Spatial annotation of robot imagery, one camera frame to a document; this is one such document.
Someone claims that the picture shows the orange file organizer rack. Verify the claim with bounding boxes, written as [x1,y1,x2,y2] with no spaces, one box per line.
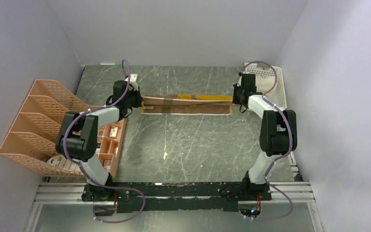
[0,79,93,178]

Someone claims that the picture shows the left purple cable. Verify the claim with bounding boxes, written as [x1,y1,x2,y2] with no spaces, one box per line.
[62,59,146,224]

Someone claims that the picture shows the white plastic basket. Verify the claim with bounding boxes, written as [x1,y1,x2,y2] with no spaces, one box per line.
[243,62,287,109]

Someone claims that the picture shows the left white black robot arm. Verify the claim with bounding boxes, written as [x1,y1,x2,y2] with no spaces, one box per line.
[56,76,143,202]

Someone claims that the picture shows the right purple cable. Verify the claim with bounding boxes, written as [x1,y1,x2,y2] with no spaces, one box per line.
[238,60,294,221]

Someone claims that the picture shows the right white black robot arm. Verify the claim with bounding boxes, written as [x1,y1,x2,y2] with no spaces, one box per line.
[232,72,297,200]

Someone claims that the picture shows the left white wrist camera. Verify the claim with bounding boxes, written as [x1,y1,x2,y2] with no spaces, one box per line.
[125,73,140,91]

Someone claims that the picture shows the aluminium frame rails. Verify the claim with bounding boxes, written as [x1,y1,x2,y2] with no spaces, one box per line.
[25,110,316,232]

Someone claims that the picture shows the white towel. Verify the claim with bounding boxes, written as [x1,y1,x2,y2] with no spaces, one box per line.
[256,75,275,93]

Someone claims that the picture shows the green tipped marker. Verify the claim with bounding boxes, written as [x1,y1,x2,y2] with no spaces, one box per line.
[100,62,121,66]

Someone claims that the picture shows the purple cable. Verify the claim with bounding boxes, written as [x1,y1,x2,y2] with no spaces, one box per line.
[62,59,146,224]
[238,60,294,221]

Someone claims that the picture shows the brown yellow cloth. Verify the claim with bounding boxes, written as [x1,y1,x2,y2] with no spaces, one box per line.
[141,94,234,116]

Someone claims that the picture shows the orange compartment tray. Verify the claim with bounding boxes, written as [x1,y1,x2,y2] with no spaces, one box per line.
[96,119,127,179]

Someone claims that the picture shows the white patterned pouch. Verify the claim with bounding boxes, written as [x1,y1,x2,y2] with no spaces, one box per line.
[47,155,81,172]

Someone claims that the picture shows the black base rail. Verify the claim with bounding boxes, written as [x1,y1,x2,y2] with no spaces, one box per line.
[81,180,271,213]

